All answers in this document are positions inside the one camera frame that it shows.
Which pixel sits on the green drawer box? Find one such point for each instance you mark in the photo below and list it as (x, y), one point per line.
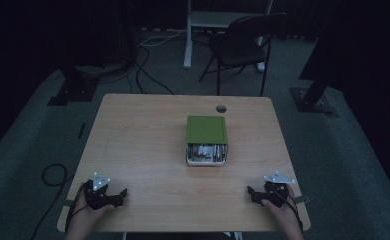
(206, 129)

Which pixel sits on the black stand base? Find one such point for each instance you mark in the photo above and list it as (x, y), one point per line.
(74, 90)
(311, 100)

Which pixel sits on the grey tape piece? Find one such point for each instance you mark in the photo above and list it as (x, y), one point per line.
(68, 203)
(303, 199)

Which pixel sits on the pile of packets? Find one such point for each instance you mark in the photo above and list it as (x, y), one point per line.
(205, 153)

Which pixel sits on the black folding chair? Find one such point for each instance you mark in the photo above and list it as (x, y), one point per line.
(241, 50)

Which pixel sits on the small black floor strip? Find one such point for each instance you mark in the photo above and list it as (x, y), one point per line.
(81, 130)

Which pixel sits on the person's left hand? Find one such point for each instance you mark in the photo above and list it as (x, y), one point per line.
(89, 215)

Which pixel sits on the person's right hand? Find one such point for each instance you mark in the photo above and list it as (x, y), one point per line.
(283, 215)

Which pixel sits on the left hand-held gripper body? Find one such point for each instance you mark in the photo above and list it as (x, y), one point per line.
(98, 195)

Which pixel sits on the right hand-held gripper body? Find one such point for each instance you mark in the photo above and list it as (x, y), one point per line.
(276, 191)

